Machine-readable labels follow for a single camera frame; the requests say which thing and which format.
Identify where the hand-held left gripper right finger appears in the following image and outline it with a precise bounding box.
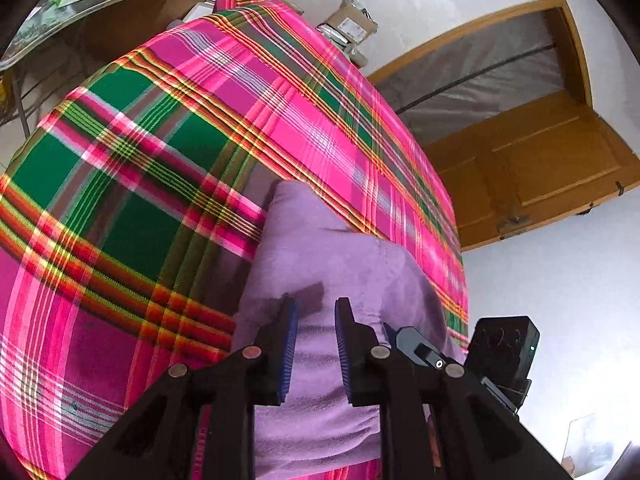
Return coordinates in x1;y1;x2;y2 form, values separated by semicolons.
334;297;573;480

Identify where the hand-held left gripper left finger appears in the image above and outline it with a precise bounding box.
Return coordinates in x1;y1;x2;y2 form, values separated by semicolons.
67;296;299;480

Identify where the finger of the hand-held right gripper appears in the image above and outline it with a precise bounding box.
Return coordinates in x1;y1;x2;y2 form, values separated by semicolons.
384;322;468;367

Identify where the purple fleece garment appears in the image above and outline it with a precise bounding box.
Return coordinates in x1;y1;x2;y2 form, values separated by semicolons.
232;180;468;480

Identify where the wooden door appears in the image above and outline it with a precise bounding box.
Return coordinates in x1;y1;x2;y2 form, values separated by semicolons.
425;90;640;251

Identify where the pink green plaid bed sheet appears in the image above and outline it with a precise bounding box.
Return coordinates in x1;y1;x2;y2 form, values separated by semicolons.
0;0;471;480

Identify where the clear plastic door curtain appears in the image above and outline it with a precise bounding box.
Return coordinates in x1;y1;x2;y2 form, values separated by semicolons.
372;12;561;146

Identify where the tan parcel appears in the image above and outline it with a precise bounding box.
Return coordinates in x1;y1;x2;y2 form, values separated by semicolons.
345;44;371;68

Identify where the white plastic parcel bag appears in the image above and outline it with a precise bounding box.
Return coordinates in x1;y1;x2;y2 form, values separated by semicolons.
320;25;353;51

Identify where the brown cardboard box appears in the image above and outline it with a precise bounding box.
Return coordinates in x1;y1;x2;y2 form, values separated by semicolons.
325;0;378;46

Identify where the small white box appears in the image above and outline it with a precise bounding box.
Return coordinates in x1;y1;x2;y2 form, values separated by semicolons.
187;0;236;23

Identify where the wooden wardrobe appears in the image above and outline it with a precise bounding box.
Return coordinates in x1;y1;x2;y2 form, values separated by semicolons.
82;0;226;61

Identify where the glass-top side table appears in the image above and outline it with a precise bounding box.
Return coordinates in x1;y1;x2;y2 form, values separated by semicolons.
0;0;188;126

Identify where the metal door handle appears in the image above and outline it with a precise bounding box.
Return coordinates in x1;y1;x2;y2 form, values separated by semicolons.
497;215;531;240

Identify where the wooden door frame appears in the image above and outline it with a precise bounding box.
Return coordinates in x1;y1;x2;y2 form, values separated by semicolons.
367;0;593;106

